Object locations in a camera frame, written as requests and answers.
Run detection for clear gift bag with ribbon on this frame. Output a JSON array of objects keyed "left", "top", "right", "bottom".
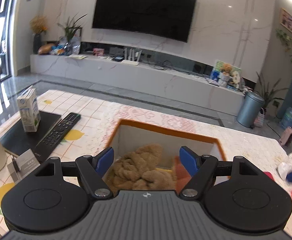
[{"left": 277, "top": 152, "right": 292, "bottom": 180}]

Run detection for brown shaped sponge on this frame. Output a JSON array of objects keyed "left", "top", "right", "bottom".
[{"left": 172, "top": 156, "right": 191, "bottom": 194}]

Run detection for brown plush toy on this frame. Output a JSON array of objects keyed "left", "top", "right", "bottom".
[{"left": 104, "top": 144, "right": 176, "bottom": 194}]

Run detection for yellow microfiber cloth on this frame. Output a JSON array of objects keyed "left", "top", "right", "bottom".
[{"left": 156, "top": 167, "right": 173, "bottom": 174}]

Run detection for red capsule dispenser box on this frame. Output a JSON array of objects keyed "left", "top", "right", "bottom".
[{"left": 264, "top": 172, "right": 274, "bottom": 181}]

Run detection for orange cardboard storage box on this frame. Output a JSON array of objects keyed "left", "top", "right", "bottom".
[{"left": 107, "top": 119, "right": 226, "bottom": 170}]

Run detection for black remote control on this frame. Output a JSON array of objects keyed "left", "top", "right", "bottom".
[{"left": 34, "top": 112, "right": 81, "bottom": 163}]

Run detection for blue water jug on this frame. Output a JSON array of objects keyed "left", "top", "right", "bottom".
[{"left": 279, "top": 107, "right": 292, "bottom": 129}]

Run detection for pink woven basket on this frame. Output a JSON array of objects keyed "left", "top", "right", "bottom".
[{"left": 254, "top": 108, "right": 265, "bottom": 127}]

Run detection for grey pedal trash bin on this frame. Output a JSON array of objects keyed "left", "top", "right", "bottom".
[{"left": 236, "top": 92, "right": 265, "bottom": 128}]

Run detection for marble TV console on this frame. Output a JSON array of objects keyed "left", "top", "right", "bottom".
[{"left": 30, "top": 54, "right": 244, "bottom": 115}]

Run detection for black notebook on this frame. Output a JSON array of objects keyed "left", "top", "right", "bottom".
[{"left": 0, "top": 111, "right": 62, "bottom": 156}]

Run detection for tall potted floor plant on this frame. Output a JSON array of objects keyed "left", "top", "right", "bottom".
[{"left": 254, "top": 72, "right": 288, "bottom": 113}]

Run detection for small milk carton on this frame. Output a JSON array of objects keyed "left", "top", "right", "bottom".
[{"left": 17, "top": 86, "right": 41, "bottom": 133}]

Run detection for teddy bear on console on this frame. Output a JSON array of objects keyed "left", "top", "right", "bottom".
[{"left": 218, "top": 63, "right": 233, "bottom": 87}]

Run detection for white wifi router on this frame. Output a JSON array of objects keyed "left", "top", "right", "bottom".
[{"left": 122, "top": 48, "right": 142, "bottom": 66}]

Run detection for green plant in glass vase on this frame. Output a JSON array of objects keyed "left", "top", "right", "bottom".
[{"left": 57, "top": 14, "right": 86, "bottom": 56}]

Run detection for dried flowers in vase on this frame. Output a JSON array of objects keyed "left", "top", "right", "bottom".
[{"left": 30, "top": 15, "right": 47, "bottom": 54}]

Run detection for framed wall picture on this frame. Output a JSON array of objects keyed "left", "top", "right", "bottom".
[{"left": 280, "top": 8, "right": 292, "bottom": 33}]

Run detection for black wall television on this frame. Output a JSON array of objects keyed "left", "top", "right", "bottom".
[{"left": 92, "top": 0, "right": 196, "bottom": 42}]

